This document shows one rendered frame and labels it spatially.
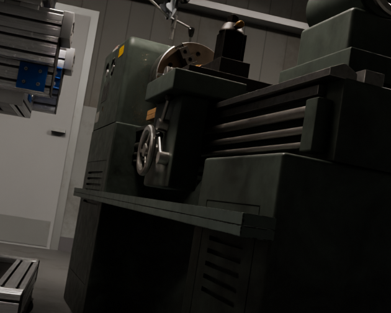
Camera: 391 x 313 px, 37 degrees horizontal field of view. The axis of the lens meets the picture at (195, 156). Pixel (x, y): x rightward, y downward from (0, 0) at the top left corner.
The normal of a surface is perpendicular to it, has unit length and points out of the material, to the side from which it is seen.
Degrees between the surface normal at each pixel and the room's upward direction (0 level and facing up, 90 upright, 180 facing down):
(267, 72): 90
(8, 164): 90
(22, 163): 90
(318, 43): 90
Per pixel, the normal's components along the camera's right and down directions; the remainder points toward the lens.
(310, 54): -0.93, -0.18
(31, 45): 0.20, -0.05
